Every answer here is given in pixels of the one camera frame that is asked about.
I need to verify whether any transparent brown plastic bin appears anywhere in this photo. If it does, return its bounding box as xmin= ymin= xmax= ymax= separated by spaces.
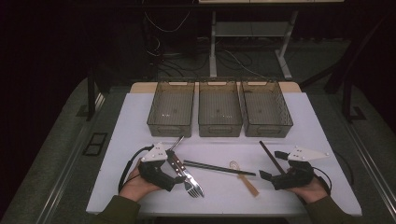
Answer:
xmin=240 ymin=78 xmax=294 ymax=139
xmin=197 ymin=78 xmax=244 ymax=138
xmin=147 ymin=79 xmax=196 ymax=138

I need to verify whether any wooden handled steel fork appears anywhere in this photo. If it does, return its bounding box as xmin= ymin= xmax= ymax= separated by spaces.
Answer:
xmin=166 ymin=152 xmax=201 ymax=199

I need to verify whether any white metal desk frame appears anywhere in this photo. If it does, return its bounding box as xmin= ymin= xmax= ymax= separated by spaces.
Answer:
xmin=208 ymin=10 xmax=294 ymax=81

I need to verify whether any white floor cable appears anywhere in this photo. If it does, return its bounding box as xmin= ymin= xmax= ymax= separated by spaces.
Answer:
xmin=221 ymin=49 xmax=268 ymax=79

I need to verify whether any tall black metal stand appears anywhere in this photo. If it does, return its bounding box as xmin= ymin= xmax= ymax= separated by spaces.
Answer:
xmin=300 ymin=12 xmax=369 ymax=124

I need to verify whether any hanging white cable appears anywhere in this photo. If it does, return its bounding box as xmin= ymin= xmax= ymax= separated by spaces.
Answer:
xmin=143 ymin=10 xmax=191 ymax=34

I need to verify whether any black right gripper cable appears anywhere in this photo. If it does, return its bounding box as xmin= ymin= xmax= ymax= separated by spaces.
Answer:
xmin=312 ymin=150 xmax=355 ymax=200

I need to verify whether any wooden handled steel knife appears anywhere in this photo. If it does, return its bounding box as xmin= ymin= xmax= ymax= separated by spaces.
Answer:
xmin=166 ymin=150 xmax=205 ymax=198

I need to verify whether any black floor outlet frame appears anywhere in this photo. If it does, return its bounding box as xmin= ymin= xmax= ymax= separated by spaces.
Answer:
xmin=81 ymin=132 xmax=109 ymax=157

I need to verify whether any person's right hand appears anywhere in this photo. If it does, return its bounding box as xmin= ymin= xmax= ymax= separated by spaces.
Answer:
xmin=287 ymin=176 xmax=330 ymax=205

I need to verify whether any metal floor rail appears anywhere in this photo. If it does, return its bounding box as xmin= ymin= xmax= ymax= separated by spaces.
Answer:
xmin=36 ymin=92 xmax=106 ymax=224
xmin=345 ymin=123 xmax=396 ymax=214

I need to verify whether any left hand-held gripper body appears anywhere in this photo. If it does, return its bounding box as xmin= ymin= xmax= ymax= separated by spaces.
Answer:
xmin=138 ymin=142 xmax=179 ymax=192

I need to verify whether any bundle of black floor cables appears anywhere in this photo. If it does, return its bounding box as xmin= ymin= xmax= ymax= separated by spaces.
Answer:
xmin=148 ymin=36 xmax=269 ymax=80

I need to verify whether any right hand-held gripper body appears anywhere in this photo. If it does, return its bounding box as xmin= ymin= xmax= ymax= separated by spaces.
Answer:
xmin=270 ymin=145 xmax=331 ymax=191

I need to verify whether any person's left hand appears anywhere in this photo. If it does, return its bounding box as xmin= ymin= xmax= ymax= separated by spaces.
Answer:
xmin=120 ymin=166 xmax=163 ymax=203

